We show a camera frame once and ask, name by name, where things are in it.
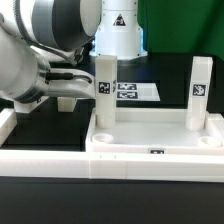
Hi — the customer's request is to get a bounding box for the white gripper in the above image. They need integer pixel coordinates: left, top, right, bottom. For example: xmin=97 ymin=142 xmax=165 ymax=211
xmin=14 ymin=69 xmax=95 ymax=114

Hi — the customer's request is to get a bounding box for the white desk top tray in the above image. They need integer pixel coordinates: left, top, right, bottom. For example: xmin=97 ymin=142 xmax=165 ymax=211
xmin=85 ymin=107 xmax=224 ymax=156

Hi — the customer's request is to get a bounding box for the white marker base sheet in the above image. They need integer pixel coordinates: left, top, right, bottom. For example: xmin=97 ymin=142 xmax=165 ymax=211
xmin=117 ymin=83 xmax=160 ymax=102

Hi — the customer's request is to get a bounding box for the white U-shaped obstacle frame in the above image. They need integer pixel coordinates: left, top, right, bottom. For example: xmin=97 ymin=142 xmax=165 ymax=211
xmin=0 ymin=109 xmax=224 ymax=182

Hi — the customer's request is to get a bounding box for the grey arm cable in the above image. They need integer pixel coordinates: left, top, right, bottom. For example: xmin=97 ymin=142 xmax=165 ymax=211
xmin=13 ymin=0 xmax=78 ymax=67

